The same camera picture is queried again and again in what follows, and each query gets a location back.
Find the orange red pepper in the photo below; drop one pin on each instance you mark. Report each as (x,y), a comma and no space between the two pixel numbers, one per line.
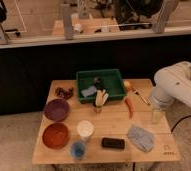
(129,106)

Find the green plastic bin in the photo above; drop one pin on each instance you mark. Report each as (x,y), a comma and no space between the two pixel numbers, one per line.
(88,82)

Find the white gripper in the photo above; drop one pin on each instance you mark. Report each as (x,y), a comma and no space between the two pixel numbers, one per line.
(157,114)

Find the orange round fruit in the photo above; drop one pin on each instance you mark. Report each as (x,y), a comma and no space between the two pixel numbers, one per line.
(127,85)

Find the grey folded cloth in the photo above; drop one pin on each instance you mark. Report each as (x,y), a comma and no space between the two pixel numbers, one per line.
(141,138)

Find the blue sponge in bin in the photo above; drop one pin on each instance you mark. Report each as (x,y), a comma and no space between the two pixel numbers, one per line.
(89,91)

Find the blue cup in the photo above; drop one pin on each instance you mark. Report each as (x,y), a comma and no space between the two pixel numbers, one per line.
(77,150)

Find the orange bowl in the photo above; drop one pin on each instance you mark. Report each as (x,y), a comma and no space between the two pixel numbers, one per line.
(56,136)

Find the black rectangular case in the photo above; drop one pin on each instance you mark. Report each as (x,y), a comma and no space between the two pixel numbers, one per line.
(113,143)

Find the white cup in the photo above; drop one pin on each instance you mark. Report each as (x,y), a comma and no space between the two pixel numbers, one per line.
(85,129)

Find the small wooden background table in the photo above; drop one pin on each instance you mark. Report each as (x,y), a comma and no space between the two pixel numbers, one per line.
(87,26)

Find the black object in bin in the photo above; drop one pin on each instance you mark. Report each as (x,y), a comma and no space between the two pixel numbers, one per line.
(98,83)

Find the dark grapes bunch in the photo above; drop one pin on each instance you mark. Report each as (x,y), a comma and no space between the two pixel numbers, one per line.
(64,94)

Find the purple bowl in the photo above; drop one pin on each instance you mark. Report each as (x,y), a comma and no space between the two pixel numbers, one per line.
(56,110)

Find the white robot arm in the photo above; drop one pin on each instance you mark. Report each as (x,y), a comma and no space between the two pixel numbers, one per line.
(172,82)

